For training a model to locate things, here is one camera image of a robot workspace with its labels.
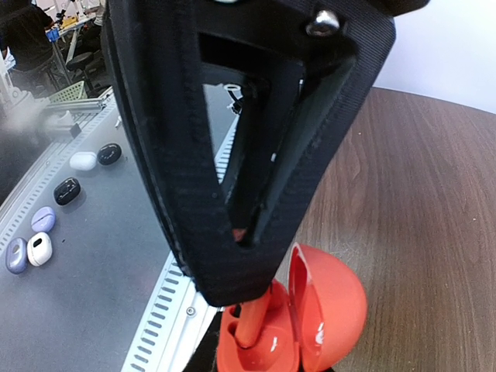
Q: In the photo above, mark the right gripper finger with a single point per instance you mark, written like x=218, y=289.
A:
x=204, y=357

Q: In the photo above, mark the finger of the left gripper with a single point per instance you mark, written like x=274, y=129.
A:
x=234, y=112

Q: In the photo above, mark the orange wireless earbud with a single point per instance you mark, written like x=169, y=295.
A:
x=251, y=320

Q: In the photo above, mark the orange round case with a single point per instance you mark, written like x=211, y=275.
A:
x=319, y=325

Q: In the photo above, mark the white earbud case closed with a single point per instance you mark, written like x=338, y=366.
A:
x=83, y=161

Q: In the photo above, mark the white case with window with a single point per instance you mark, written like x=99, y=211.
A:
x=39, y=249

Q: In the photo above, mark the purple earbud case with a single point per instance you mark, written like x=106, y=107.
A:
x=16, y=259
x=43, y=220

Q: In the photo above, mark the front aluminium rail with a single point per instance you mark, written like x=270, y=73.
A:
x=172, y=316

